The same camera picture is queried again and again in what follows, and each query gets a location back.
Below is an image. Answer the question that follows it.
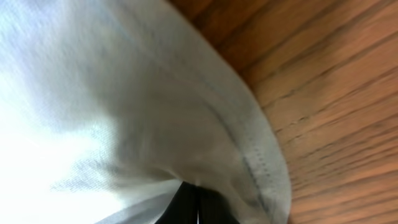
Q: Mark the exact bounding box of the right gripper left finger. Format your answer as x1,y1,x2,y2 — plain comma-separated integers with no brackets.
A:
155,182,198,224

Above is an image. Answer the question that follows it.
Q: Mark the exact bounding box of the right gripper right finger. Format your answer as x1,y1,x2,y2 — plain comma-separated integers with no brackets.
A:
198,187,239,224

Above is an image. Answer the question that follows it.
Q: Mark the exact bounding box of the light blue printed t-shirt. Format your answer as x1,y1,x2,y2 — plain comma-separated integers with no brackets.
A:
1,0,292,223

